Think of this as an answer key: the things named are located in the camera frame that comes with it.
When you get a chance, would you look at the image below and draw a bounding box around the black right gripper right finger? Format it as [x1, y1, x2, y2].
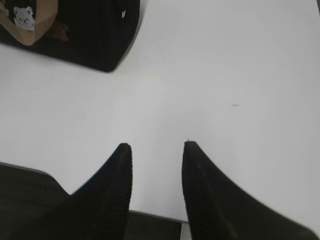
[182, 141, 319, 240]

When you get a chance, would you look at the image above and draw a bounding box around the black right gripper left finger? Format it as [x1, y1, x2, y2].
[52, 143, 132, 240]

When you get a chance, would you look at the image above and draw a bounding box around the black canvas tote bag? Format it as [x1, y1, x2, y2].
[0, 0, 141, 73]

